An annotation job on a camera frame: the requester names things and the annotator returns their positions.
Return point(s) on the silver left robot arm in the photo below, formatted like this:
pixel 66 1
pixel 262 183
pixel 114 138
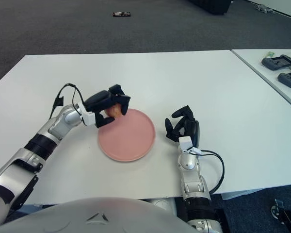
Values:
pixel 46 136

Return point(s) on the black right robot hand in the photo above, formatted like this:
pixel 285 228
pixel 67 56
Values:
pixel 191 127

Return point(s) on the black furniture base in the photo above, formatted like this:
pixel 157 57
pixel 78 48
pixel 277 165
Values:
pixel 211 6

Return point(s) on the silver robot torso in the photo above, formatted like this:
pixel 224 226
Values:
pixel 92 216

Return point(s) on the grey toy figure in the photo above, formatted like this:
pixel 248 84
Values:
pixel 264 8

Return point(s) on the pink round plate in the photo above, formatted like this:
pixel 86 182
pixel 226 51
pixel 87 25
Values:
pixel 131 139

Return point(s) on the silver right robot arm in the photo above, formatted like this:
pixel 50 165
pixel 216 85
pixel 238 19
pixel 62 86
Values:
pixel 189 163

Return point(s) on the black caster wheel stand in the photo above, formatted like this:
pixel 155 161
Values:
pixel 285 216

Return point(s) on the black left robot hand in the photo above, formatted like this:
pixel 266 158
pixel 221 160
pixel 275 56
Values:
pixel 99 99

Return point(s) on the small green packet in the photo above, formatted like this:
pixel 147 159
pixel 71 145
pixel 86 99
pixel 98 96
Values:
pixel 270 54

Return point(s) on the small black flat object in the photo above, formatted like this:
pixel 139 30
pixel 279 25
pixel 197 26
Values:
pixel 121 14

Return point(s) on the red yellow apple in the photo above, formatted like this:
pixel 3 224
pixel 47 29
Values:
pixel 115 111

